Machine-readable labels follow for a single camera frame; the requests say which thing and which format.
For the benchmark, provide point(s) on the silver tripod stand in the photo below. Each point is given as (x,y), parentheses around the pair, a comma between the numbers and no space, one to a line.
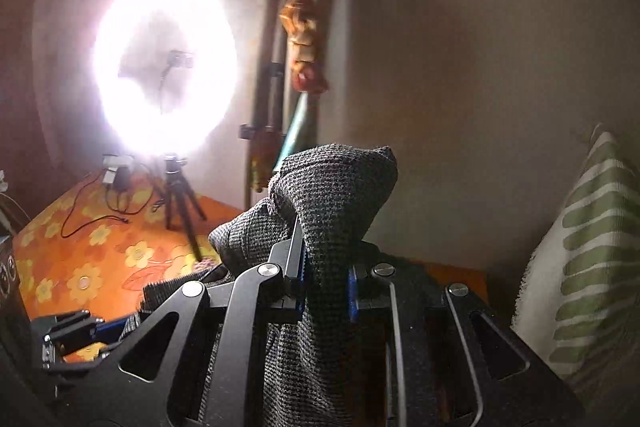
(264,132)

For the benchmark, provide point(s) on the bright ring light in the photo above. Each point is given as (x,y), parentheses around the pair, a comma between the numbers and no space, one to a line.
(166,72)

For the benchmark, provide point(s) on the white power strip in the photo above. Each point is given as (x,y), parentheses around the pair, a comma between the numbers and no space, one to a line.
(114,162)

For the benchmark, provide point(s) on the grey houndstooth pants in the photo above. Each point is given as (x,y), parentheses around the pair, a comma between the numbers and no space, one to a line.
(315,367)

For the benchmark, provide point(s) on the green striped white pillow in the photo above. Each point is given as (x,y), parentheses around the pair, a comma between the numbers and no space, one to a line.
(578,304)

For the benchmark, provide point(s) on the black power adapter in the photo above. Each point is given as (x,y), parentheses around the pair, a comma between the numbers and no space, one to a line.
(122,180)

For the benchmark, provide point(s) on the colourful cloth on stand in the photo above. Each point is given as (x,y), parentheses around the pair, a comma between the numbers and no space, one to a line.
(299,20)

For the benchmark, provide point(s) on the orange floral bedsheet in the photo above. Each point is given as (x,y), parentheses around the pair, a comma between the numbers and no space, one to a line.
(93,250)

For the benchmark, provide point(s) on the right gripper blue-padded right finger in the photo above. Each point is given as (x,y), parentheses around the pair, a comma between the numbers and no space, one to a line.
(438,356)

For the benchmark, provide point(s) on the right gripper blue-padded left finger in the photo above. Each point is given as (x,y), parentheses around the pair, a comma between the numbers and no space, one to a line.
(199,359)

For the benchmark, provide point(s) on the black tripod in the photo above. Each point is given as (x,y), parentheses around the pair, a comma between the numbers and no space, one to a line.
(177,195)

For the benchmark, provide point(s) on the black speaker box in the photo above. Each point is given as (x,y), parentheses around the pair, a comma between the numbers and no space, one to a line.
(15,329)

